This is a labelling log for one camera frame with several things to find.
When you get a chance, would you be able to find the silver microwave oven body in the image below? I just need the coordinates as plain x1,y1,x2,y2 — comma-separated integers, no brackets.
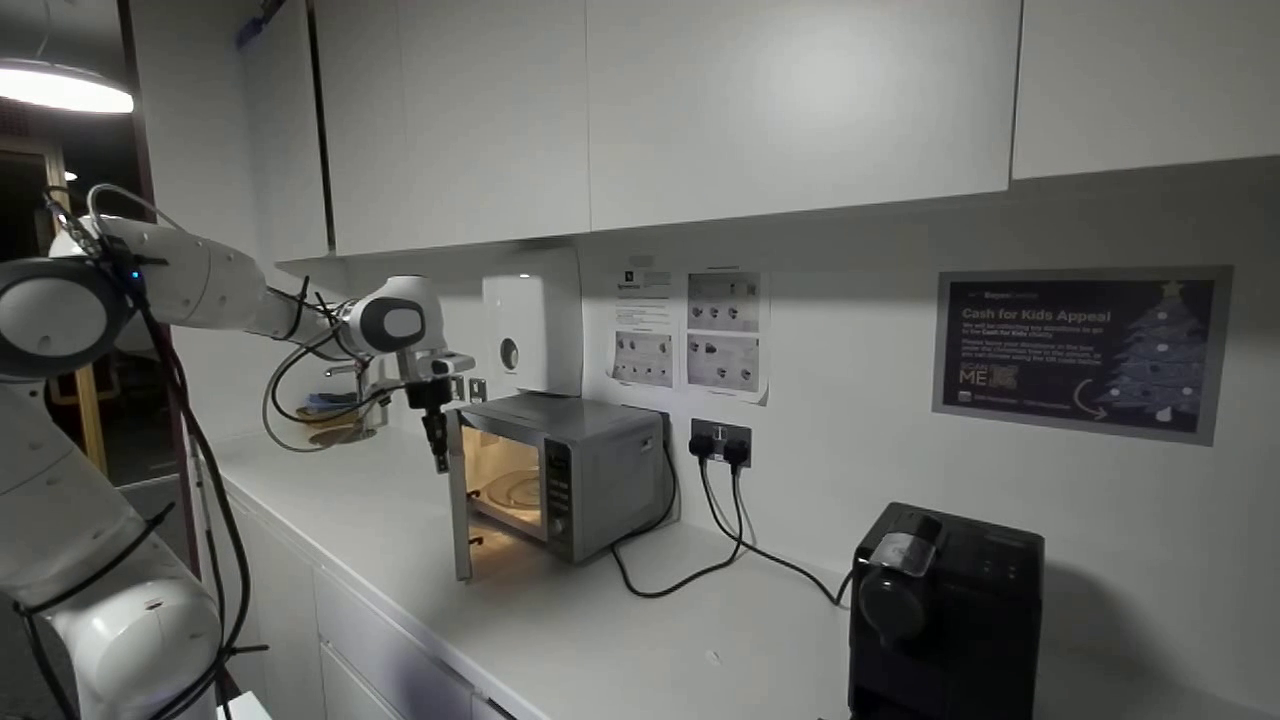
454,388,678,566

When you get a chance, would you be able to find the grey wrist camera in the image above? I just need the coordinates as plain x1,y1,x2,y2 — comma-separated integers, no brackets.
394,347,481,391

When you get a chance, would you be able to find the double wall power socket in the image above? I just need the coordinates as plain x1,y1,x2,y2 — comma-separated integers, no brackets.
684,415,761,471

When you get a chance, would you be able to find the wooden door frame post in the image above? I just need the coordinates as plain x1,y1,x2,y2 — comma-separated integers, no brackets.
71,356,110,477

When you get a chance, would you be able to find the dark framed wall poster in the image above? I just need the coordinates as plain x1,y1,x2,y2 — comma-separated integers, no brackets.
932,264,1234,453

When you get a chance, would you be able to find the white paper towel dispenser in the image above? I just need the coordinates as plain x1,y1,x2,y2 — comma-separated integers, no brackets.
481,266,552,397

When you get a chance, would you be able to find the black coffee machine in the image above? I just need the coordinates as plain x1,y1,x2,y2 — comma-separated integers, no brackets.
846,499,1052,720

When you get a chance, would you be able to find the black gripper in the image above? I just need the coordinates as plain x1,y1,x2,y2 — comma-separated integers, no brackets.
403,377,454,477

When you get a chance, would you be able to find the round ceiling light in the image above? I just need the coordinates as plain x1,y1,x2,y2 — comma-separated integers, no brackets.
0,51,138,120

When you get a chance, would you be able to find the white upper cabinet door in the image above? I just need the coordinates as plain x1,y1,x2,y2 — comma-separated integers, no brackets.
585,0,1028,232
311,0,594,256
1010,0,1280,182

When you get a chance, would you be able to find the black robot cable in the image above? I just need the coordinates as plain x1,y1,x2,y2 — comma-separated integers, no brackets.
12,178,403,720

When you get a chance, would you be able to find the silver microwave oven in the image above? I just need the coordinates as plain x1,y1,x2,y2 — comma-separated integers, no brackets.
442,403,481,585

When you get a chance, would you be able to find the white laminated instruction sheet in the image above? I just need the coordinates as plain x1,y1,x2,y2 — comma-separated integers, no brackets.
684,266,768,398
606,258,684,391

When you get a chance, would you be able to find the white base cabinet unit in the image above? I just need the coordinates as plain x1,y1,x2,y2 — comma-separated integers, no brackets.
192,453,515,720

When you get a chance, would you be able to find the black microwave power cable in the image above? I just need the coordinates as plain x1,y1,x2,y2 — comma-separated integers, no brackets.
606,431,750,605

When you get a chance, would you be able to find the black coffee machine cable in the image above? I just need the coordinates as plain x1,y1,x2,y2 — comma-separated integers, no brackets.
717,431,861,612

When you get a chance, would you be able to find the glass microwave turntable plate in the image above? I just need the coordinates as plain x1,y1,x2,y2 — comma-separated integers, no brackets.
470,468,546,530

